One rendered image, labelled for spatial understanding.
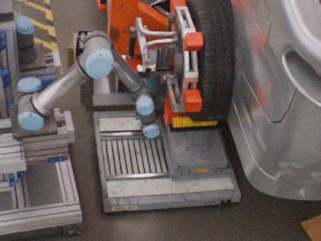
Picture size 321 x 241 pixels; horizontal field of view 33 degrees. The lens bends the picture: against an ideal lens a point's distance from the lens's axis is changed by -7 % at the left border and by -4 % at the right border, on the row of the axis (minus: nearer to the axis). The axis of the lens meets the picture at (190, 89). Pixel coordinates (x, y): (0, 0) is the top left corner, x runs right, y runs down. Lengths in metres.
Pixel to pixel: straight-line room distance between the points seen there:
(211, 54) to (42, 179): 1.23
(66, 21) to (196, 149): 1.88
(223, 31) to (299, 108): 0.80
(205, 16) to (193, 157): 0.95
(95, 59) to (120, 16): 1.15
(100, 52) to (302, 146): 0.88
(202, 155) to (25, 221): 1.14
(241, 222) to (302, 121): 1.38
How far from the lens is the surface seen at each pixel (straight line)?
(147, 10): 3.46
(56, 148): 2.78
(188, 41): 2.66
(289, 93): 2.11
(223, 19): 2.80
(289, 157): 2.27
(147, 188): 3.36
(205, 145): 3.43
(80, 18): 4.80
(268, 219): 3.44
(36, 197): 3.16
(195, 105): 2.74
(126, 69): 2.51
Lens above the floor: 2.70
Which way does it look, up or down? 41 degrees down
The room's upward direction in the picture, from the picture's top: 9 degrees clockwise
